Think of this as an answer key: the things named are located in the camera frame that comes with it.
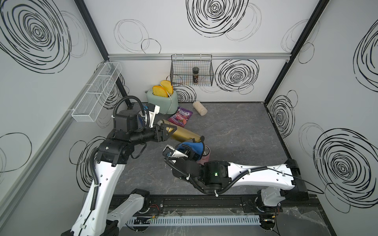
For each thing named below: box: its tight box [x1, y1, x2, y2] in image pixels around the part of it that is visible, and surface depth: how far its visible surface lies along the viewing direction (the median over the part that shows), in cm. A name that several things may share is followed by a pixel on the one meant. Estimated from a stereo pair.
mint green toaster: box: [146, 89, 179, 115], surface depth 107 cm
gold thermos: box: [157, 118, 203, 143], surface depth 65 cm
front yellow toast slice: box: [152, 85, 169, 98], surface depth 103 cm
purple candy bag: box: [167, 106, 193, 128], surface depth 109 cm
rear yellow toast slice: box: [159, 80, 174, 95], surface depth 107 cm
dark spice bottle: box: [191, 66, 200, 86], surface depth 87 cm
